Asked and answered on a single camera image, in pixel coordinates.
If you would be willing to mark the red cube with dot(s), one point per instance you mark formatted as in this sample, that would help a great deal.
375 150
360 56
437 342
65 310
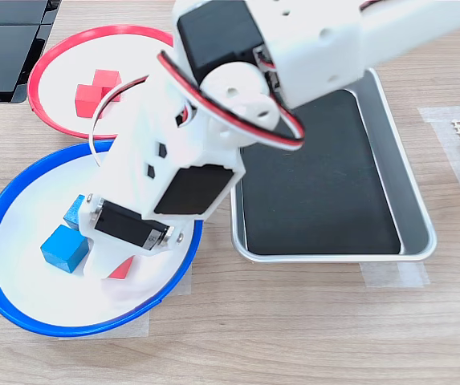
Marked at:
107 78
122 272
87 100

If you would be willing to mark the blue cube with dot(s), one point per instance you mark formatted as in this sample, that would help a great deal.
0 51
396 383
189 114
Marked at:
63 248
73 214

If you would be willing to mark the blue rimmed white plate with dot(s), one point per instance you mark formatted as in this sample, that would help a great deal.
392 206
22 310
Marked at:
25 288

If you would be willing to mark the red rimmed white plate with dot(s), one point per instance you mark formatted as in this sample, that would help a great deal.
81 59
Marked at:
57 68

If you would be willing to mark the black tray mat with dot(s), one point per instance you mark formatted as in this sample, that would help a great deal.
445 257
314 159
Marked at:
322 200

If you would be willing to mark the black glossy flat panel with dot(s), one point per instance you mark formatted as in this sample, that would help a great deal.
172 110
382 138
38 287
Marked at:
1 60
9 10

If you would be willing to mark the pale masking tape strip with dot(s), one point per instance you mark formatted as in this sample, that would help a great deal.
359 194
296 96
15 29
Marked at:
394 274

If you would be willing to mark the steel tray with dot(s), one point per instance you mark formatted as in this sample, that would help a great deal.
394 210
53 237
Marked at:
414 192

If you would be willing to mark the wide pale tape sheet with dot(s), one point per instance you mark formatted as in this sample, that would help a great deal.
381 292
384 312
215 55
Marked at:
434 120

